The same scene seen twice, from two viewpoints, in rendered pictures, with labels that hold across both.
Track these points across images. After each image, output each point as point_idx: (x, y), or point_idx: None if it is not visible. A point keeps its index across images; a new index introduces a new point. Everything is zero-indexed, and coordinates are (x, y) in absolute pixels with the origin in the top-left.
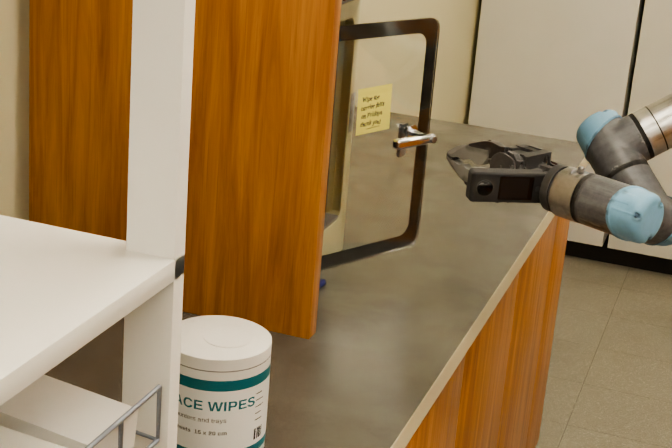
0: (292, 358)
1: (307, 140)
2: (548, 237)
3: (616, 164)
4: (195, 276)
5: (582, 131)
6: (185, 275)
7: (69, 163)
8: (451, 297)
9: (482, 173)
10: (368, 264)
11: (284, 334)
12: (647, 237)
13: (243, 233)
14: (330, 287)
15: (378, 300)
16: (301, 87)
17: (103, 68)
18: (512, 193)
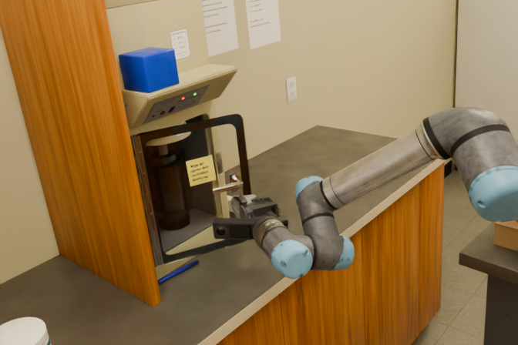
0: (131, 322)
1: (126, 202)
2: (407, 208)
3: (305, 216)
4: (107, 265)
5: (295, 190)
6: (104, 263)
7: (56, 202)
8: (262, 275)
9: (217, 222)
10: (236, 246)
11: (143, 302)
12: (297, 276)
13: (117, 246)
14: (200, 265)
15: (217, 276)
16: (117, 172)
17: (54, 157)
18: (239, 234)
